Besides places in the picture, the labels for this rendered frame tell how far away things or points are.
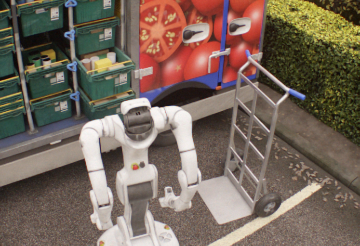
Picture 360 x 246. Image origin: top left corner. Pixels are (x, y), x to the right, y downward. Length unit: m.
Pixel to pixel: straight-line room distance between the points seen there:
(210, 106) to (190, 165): 2.09
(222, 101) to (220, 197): 1.07
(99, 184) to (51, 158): 1.55
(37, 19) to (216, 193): 2.15
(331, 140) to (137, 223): 2.63
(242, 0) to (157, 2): 0.94
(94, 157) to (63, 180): 1.95
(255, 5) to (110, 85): 1.65
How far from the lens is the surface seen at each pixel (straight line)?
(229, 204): 3.38
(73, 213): 3.32
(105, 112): 3.07
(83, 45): 3.06
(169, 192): 2.33
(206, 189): 3.49
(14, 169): 3.21
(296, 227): 3.32
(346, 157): 4.15
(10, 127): 3.17
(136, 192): 2.02
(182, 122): 1.81
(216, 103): 3.92
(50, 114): 3.21
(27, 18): 2.84
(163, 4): 3.08
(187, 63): 3.44
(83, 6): 2.95
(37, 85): 3.06
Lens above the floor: 2.42
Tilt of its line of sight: 31 degrees down
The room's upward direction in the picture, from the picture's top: 3 degrees clockwise
